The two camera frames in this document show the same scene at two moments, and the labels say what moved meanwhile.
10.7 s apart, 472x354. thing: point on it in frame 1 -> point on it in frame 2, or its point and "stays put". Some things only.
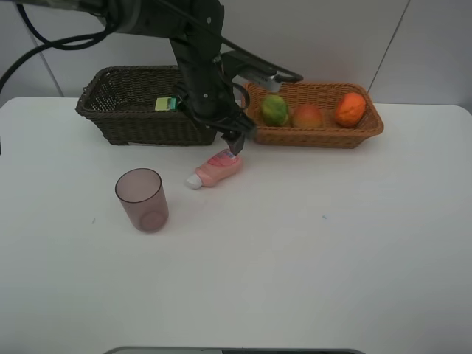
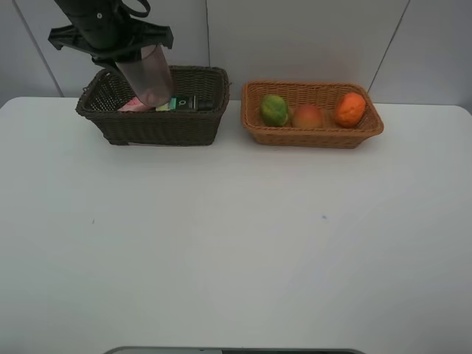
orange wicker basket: (324, 96) stays put
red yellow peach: (307, 116) stays put
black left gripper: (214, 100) -> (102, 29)
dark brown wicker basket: (120, 101) stays put
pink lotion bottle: (220, 168) -> (135, 104)
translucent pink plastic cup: (143, 196) -> (150, 76)
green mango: (273, 110) stays put
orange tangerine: (350, 110) stays put
